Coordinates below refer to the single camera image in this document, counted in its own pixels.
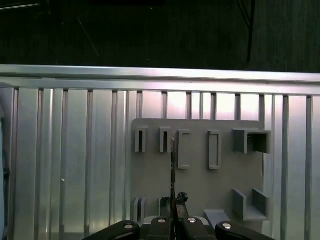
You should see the blue RAM stick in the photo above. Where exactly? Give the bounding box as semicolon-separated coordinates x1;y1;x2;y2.
169;136;178;240

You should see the grey parts rack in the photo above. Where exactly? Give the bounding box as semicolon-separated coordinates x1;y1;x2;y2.
131;118;273;227

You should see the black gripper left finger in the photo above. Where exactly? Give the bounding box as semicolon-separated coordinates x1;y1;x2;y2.
86;197;173;240

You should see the black floor cable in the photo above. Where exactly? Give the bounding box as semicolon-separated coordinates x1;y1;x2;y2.
236;0;255;63

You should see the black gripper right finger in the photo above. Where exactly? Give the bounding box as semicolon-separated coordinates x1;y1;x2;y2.
176;192;276;240

